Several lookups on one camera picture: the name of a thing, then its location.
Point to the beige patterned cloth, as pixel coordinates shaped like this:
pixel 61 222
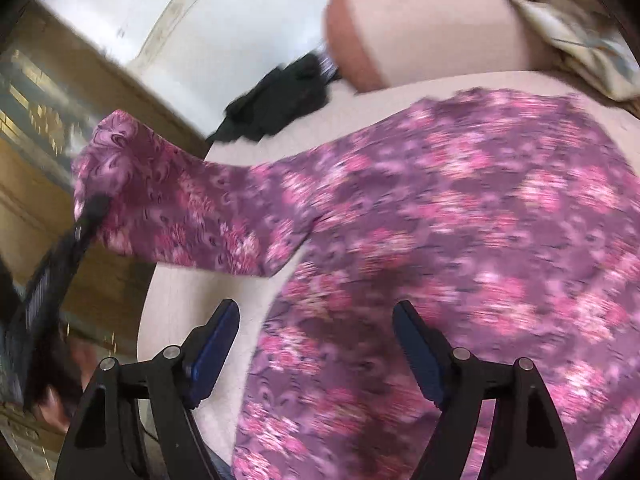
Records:
pixel 565 25

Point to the person's own body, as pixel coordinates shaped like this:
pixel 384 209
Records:
pixel 57 365

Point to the purple floral garment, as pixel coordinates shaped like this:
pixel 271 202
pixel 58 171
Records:
pixel 425 210

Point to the black cloth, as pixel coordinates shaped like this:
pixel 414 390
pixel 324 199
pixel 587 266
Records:
pixel 280 100

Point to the pink bolster pillow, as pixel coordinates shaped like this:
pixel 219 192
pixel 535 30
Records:
pixel 440 25

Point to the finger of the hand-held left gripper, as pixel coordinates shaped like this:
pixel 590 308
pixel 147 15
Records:
pixel 92 212

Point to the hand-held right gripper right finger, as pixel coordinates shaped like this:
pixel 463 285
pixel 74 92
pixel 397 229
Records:
pixel 419 355

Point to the person's left hand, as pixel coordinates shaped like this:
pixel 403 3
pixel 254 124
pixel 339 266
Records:
pixel 52 406

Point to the pink quilted bed sheet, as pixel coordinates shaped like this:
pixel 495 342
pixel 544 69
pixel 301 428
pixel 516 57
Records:
pixel 200 290

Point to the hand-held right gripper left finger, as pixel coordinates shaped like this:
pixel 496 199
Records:
pixel 216 355

